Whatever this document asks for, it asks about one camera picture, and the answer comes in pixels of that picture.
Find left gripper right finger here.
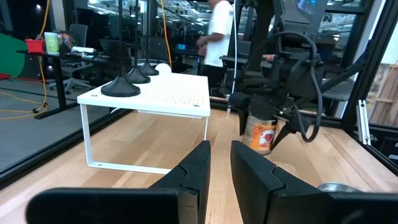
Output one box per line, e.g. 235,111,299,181
230,140,398,224

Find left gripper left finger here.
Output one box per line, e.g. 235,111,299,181
26,140,212,224

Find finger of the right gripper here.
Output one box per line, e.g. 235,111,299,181
273,113,312,151
238,108,250,137

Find tin can orange heart label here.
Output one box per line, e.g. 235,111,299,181
242,113,279,156

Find tin can torn orange label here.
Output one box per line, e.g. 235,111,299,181
317,182,363,194

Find white perforated metal shelf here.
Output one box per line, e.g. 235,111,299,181
76,72,212,175

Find black candlestick holder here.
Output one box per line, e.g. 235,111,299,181
124,0,151,85
139,0,160,77
100,0,141,98

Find person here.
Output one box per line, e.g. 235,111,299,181
196,0,235,91

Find wooden crate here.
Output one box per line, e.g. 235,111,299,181
366,63,398,126

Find white ball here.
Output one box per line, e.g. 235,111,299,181
155,63,173,75

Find black desk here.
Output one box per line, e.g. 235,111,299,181
17,46,104,121

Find grey office chair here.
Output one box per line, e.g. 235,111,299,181
49,24,95,96

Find pale green container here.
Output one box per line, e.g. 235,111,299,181
44,32,60,56

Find red box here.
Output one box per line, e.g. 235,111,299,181
24,39,45,54

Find green round panel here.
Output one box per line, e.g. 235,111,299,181
0,32,27,78

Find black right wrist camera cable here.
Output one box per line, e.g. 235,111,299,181
269,30,323,144

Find silver metal bracket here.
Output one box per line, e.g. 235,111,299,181
356,99,373,146

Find yellow extension cable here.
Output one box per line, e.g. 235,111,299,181
0,0,51,123
159,0,173,68

